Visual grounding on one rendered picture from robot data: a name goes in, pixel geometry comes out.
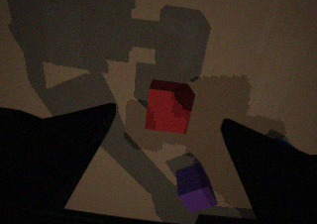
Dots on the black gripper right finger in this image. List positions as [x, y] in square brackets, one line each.
[280, 181]

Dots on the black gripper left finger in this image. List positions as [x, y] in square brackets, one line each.
[55, 152]

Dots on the purple block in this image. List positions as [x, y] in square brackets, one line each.
[194, 188]

